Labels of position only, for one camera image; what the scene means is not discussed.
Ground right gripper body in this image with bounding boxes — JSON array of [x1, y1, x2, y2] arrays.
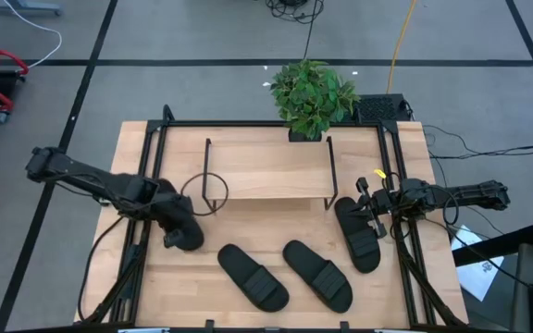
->
[[356, 177, 406, 240]]

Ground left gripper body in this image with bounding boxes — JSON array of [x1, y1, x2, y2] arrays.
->
[[154, 179, 193, 249]]

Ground black rubber slide sandal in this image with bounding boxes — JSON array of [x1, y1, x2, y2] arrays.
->
[[173, 203, 205, 253], [333, 196, 382, 275], [217, 243, 291, 314], [281, 239, 354, 315]]

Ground black perforated box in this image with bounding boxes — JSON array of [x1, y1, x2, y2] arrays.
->
[[356, 93, 412, 124]]

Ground black plant pot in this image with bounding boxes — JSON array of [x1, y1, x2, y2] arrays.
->
[[288, 129, 323, 143]]

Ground green leafy plant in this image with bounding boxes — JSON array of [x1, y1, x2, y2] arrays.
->
[[269, 58, 361, 140]]

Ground white paper sheet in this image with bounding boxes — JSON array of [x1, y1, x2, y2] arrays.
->
[[451, 225, 506, 302]]

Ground black desk beam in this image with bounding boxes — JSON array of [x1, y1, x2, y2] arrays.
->
[[451, 223, 533, 267]]

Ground blue grey desk leg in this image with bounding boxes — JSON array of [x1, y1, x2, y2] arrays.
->
[[0, 0, 63, 18]]

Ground black left gripper cable loop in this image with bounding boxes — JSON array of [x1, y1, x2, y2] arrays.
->
[[180, 172, 229, 217]]

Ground black metal table frame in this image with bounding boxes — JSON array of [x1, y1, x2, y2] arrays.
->
[[76, 104, 469, 327]]

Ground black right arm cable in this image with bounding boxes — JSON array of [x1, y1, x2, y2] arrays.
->
[[440, 184, 462, 228]]

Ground wooden shelf with black frame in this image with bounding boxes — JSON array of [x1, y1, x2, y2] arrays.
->
[[201, 137, 340, 213]]

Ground black floor cables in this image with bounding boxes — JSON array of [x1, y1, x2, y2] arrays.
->
[[422, 123, 533, 161]]

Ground black left arm base cable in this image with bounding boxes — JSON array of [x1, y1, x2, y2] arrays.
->
[[77, 216, 125, 323]]

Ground yellow floor cable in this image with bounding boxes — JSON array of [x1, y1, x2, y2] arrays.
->
[[385, 0, 418, 94]]

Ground white floor cable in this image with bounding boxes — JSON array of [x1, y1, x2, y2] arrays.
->
[[2, 0, 63, 69]]

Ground black floor cable bundle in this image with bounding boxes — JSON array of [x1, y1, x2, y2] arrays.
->
[[265, 0, 326, 60]]

